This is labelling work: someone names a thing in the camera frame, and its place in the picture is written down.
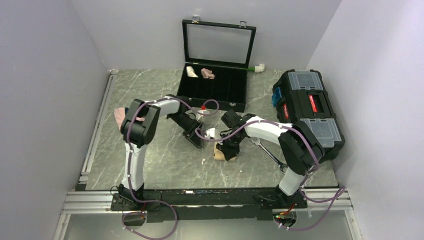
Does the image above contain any rolled pink underwear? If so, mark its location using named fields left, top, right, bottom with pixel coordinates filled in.
left=201, top=68, right=215, bottom=80

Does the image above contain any steel combination wrench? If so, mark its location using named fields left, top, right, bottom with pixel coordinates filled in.
left=250, top=137, right=288, bottom=173

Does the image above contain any green white pipe fitting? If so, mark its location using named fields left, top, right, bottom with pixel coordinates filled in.
left=247, top=64, right=265, bottom=73

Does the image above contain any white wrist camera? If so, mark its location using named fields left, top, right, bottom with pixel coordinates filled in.
left=195, top=105, right=210, bottom=122
left=204, top=128, right=217, bottom=142

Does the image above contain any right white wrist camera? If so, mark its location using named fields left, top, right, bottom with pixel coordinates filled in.
left=204, top=128, right=217, bottom=142

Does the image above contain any beige underwear navy trim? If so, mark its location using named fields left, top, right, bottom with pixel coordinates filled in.
left=213, top=142, right=238, bottom=161

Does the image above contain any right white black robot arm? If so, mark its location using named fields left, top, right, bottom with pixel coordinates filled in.
left=214, top=110, right=325, bottom=208

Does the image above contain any pink underwear navy trim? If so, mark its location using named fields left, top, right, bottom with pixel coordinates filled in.
left=113, top=107, right=129, bottom=131

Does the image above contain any aluminium frame rail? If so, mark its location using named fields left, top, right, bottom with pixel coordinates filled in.
left=53, top=69, right=118, bottom=240

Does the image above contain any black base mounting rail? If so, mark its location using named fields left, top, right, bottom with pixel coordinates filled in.
left=110, top=187, right=308, bottom=223

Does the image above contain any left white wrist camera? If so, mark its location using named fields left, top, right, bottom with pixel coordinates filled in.
left=195, top=105, right=210, bottom=122

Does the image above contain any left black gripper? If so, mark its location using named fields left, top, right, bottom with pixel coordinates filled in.
left=168, top=113, right=204, bottom=149

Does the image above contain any black compartment storage box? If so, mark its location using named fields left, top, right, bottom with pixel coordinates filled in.
left=176, top=19, right=257, bottom=113

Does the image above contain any rolled white underwear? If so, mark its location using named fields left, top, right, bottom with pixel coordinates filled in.
left=185, top=66, right=199, bottom=78

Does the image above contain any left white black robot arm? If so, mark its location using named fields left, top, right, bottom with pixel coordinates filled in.
left=118, top=94, right=203, bottom=210

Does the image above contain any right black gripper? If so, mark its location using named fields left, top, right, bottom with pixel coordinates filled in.
left=216, top=131, right=245, bottom=160

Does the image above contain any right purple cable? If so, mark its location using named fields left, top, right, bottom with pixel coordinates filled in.
left=194, top=119, right=347, bottom=232

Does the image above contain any black plastic toolbox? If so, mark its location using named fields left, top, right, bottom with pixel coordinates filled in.
left=271, top=69, right=346, bottom=163

